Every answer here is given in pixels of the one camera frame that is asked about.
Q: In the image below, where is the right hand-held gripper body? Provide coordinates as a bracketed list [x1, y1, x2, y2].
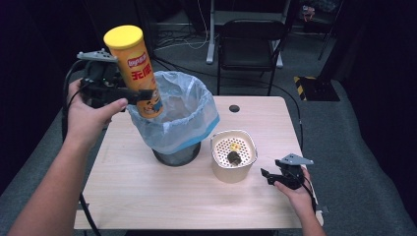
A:
[274, 152, 315, 191]

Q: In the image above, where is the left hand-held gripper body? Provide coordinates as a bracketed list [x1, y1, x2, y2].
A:
[76, 48, 131, 110]

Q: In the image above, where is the yellow-lidded orange chip can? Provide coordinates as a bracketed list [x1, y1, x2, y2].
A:
[102, 25, 164, 120]

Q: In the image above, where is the dark food lump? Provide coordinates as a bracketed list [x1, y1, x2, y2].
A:
[226, 150, 243, 166]

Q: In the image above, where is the beige container with strainer insert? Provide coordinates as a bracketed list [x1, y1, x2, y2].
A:
[209, 129, 259, 185]

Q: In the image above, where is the translucent blue-white trash bag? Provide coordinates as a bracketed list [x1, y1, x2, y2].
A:
[127, 70, 221, 155]

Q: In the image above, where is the black mesh trash bin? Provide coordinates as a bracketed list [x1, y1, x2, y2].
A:
[150, 141, 202, 167]

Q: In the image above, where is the person's right hand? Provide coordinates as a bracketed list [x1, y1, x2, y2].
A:
[273, 166, 319, 218]

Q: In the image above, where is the person's left hand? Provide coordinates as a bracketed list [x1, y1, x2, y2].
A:
[64, 78, 129, 149]

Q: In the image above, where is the black base with hazard stripes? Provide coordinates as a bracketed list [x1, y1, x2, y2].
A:
[293, 76, 341, 102]

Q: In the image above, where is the black folding chair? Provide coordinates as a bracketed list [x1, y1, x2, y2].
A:
[215, 19, 288, 96]

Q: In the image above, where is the dark metal stand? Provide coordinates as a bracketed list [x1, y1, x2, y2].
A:
[316, 0, 346, 62]

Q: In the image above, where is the small colourful object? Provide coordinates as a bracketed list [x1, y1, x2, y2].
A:
[300, 4, 317, 24]

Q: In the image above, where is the right hand-held gripper cable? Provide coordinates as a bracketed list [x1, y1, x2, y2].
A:
[300, 178, 319, 214]

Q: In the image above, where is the hand-held gripper cable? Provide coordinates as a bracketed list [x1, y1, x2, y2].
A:
[300, 178, 319, 214]
[60, 59, 102, 236]

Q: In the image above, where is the left hand-held gripper cable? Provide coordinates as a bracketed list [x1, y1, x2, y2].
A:
[60, 59, 102, 236]

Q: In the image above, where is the white floor cable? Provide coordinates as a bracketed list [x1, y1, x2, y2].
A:
[153, 0, 210, 52]

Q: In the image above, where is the white desk frame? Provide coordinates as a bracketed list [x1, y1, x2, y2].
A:
[206, 0, 293, 69]

